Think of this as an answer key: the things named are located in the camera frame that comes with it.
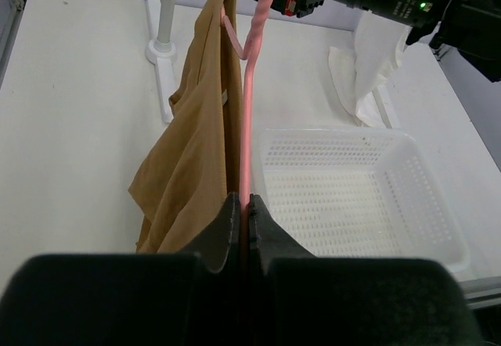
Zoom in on white tank top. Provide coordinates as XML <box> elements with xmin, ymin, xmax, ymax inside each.
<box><xmin>328</xmin><ymin>12</ymin><xmax>410</xmax><ymax>128</ymax></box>

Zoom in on white and silver clothes rack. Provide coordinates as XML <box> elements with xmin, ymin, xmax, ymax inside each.
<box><xmin>146</xmin><ymin>0</ymin><xmax>177</xmax><ymax>124</ymax></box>

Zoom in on pink wire hanger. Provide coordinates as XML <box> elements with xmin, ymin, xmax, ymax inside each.
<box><xmin>221</xmin><ymin>0</ymin><xmax>273</xmax><ymax>345</ymax></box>

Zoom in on white perforated plastic basket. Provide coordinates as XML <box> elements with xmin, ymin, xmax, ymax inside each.
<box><xmin>252</xmin><ymin>127</ymin><xmax>470</xmax><ymax>273</ymax></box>

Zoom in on tan tank top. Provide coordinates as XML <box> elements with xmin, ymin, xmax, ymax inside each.
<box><xmin>128</xmin><ymin>0</ymin><xmax>243</xmax><ymax>253</ymax></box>

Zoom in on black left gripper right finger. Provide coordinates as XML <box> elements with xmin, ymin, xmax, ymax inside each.
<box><xmin>249</xmin><ymin>195</ymin><xmax>483</xmax><ymax>345</ymax></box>

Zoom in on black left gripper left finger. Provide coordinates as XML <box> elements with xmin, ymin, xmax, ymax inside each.
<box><xmin>1</xmin><ymin>194</ymin><xmax>241</xmax><ymax>345</ymax></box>

